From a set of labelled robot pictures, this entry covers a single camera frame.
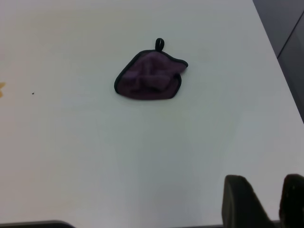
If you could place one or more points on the purple cloth with black trim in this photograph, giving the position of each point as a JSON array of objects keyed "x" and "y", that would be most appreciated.
[{"x": 147, "y": 78}]

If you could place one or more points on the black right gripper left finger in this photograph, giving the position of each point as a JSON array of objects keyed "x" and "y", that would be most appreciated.
[{"x": 240, "y": 206}]

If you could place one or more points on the brown coffee spill puddle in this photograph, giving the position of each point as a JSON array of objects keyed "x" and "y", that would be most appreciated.
[{"x": 1, "y": 92}]

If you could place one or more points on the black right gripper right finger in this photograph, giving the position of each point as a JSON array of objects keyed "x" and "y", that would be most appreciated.
[{"x": 293, "y": 204}]

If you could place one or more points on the black equipment base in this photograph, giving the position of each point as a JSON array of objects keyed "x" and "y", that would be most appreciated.
[{"x": 35, "y": 225}]

